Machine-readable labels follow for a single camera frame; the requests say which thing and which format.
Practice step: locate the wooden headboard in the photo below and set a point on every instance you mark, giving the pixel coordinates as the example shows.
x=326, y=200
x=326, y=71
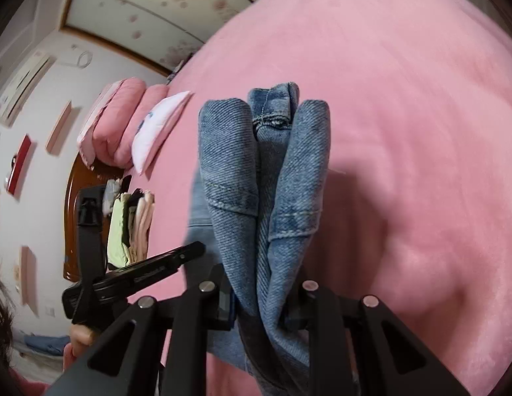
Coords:
x=72, y=222

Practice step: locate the pink fleece bed blanket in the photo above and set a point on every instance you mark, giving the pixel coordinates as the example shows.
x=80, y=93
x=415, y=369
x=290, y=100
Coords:
x=404, y=132

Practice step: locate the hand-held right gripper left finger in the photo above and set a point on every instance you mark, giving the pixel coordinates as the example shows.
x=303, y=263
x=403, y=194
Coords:
x=223, y=303

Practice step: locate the blue cloth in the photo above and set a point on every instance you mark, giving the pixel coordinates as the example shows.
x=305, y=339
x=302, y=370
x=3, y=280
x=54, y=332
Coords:
x=47, y=344

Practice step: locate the pink wall shelf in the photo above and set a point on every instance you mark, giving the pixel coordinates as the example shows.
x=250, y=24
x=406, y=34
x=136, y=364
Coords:
x=58, y=127
x=27, y=280

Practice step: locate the floral wardrobe with wooden frame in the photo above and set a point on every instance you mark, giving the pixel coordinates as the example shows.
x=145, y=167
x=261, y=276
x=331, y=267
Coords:
x=157, y=4

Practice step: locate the person's dark hair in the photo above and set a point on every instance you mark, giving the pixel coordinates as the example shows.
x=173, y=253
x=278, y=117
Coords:
x=2, y=317

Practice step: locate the white coiled pipe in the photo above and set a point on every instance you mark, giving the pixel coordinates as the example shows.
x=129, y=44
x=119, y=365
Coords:
x=82, y=58

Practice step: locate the stack of folded clothes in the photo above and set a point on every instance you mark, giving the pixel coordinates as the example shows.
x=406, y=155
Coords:
x=126, y=222

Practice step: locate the blue denim jeans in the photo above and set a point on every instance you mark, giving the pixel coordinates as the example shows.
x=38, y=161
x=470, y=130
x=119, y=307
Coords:
x=227, y=165

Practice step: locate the pink pillow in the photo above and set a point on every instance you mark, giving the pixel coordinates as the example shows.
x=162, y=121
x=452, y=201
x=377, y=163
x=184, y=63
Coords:
x=111, y=123
x=151, y=99

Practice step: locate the white printed pillow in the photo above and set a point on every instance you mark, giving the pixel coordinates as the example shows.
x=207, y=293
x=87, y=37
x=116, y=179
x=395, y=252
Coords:
x=157, y=132

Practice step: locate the red wall shelf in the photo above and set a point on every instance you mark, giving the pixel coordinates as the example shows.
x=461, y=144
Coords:
x=20, y=165

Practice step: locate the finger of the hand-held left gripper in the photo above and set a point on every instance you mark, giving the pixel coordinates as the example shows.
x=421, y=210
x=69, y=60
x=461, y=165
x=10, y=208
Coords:
x=90, y=231
x=157, y=268

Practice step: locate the white air conditioner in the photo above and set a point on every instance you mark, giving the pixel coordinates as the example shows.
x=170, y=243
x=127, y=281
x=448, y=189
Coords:
x=21, y=86

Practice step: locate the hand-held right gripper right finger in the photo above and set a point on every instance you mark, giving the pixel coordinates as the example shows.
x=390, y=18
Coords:
x=318, y=311

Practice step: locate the person's left hand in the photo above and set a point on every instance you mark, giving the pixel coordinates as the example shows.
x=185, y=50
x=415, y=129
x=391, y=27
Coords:
x=79, y=340

